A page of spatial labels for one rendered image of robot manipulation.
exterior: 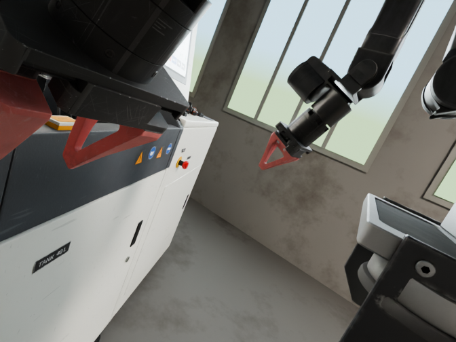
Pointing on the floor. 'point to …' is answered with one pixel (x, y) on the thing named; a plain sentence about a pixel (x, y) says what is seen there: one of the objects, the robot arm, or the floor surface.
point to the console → (171, 193)
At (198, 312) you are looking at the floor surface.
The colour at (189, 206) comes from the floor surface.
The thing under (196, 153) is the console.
